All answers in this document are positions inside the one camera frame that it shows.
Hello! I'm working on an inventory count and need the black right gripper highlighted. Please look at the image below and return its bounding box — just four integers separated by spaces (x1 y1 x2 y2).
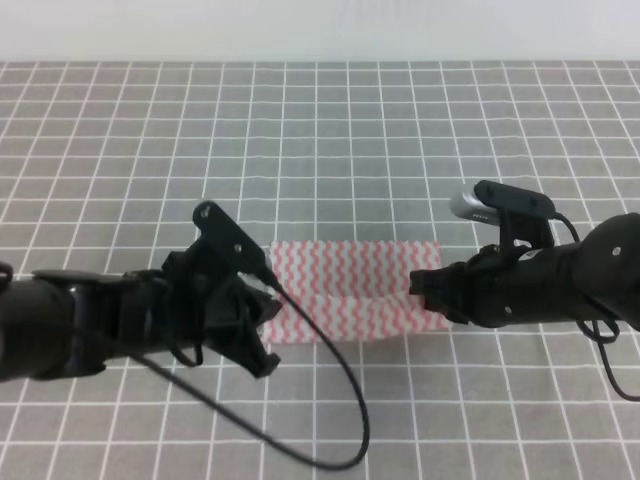
409 245 580 328

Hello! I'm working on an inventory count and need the pink white wavy striped towel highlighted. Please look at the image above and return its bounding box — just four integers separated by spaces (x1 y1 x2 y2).
269 241 449 342

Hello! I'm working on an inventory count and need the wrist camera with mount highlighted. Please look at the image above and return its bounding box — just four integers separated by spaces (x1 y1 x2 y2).
449 180 556 251
193 201 281 291

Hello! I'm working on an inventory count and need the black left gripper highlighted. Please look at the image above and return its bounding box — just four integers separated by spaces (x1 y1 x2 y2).
117 249 281 379

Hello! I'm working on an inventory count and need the grey grid tablecloth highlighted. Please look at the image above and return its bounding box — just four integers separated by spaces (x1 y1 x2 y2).
1 61 639 479

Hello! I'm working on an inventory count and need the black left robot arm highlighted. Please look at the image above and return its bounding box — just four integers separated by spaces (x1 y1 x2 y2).
1 248 281 381

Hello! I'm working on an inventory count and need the black camera cable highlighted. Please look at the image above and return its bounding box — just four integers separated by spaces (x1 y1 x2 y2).
552 212 640 402
134 272 372 470

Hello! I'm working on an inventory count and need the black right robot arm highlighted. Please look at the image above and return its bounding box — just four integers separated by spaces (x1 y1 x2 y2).
409 213 639 329

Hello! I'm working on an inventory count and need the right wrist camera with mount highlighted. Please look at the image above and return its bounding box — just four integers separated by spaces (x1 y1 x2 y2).
449 180 556 251

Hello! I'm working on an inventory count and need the black left camera cable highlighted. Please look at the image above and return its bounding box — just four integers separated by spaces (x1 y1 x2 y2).
134 272 372 470

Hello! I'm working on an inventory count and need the black right camera cable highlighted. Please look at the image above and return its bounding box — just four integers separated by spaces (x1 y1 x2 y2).
552 212 640 402

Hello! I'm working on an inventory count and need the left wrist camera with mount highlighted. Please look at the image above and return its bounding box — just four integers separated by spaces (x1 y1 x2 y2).
193 201 281 291

